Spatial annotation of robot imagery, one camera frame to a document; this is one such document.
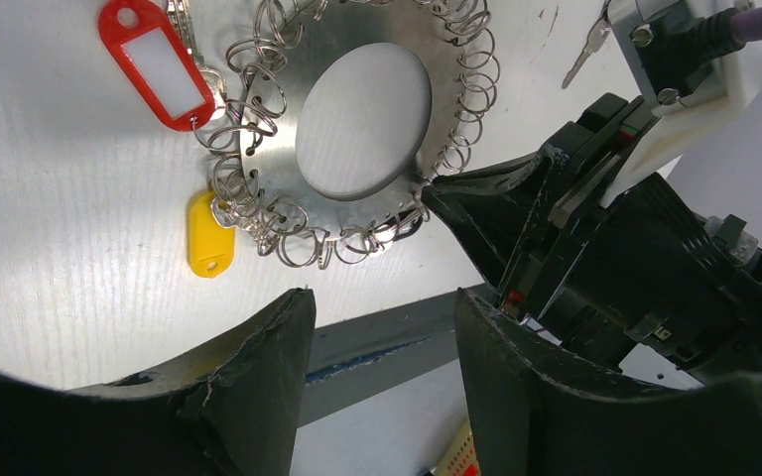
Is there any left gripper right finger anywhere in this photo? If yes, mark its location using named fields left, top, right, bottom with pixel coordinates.
left=454, top=290, right=762, bottom=475

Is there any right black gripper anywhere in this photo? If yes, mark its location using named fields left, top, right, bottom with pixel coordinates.
left=421, top=93, right=759, bottom=368

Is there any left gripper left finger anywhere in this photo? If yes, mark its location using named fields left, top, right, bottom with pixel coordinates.
left=0, top=289, right=317, bottom=475

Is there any metal disc with keyrings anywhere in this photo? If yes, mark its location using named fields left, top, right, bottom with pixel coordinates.
left=199, top=1, right=500, bottom=269

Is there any green tag key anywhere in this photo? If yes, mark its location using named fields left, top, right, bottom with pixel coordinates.
left=561, top=15, right=610, bottom=89

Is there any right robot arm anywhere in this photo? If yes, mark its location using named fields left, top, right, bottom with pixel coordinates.
left=422, top=93, right=762, bottom=382

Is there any yellow key tag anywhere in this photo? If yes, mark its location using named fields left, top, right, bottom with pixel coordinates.
left=187, top=191, right=235, bottom=279

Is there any red key tag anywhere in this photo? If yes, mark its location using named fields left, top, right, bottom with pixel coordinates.
left=97, top=0, right=216, bottom=132

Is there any black tag key on ring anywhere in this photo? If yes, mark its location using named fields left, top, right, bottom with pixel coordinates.
left=372, top=209, right=430, bottom=245

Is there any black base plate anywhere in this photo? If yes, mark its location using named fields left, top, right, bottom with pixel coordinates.
left=299, top=291, right=457, bottom=426

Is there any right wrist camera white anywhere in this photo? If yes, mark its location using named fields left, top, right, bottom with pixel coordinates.
left=600, top=1, right=758, bottom=207

